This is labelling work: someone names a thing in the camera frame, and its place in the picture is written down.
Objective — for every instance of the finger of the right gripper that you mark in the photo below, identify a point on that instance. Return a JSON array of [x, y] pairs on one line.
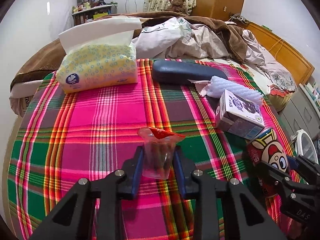
[[275, 182], [306, 168]]

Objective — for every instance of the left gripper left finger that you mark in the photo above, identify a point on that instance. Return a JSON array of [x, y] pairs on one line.
[[133, 168]]

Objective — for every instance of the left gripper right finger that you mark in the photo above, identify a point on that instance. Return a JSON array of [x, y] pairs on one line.
[[183, 169]]

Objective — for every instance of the red cartoon drink can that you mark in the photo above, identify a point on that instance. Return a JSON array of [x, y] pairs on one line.
[[265, 147]]

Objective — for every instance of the clear plastic jelly cup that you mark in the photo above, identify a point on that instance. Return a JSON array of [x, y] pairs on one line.
[[159, 146]]

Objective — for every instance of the purple blueberry milk carton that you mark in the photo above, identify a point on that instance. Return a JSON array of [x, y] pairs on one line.
[[238, 116]]

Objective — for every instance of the white trash basin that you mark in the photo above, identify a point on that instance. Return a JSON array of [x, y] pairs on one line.
[[304, 145]]

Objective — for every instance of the grey bedside drawer cabinet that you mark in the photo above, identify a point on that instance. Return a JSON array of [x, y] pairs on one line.
[[301, 113]]

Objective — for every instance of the pink lens cloth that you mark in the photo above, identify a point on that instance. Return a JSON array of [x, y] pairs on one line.
[[201, 86]]

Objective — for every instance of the dark blue glasses case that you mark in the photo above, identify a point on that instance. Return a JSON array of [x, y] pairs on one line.
[[181, 73]]

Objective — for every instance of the yellow tissue pack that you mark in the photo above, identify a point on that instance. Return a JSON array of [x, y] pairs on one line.
[[98, 54]]

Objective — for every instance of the wooden headboard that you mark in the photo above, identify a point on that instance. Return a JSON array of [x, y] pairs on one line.
[[300, 68]]

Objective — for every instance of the pale floral duvet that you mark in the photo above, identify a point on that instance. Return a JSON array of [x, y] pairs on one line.
[[176, 38]]

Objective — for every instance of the brown fleece blanket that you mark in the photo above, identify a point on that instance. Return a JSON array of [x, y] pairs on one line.
[[48, 58]]

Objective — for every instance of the brown teddy bear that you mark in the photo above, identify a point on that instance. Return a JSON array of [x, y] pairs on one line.
[[179, 6]]

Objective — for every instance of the cluttered wall shelf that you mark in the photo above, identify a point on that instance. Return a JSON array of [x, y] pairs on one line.
[[89, 10]]

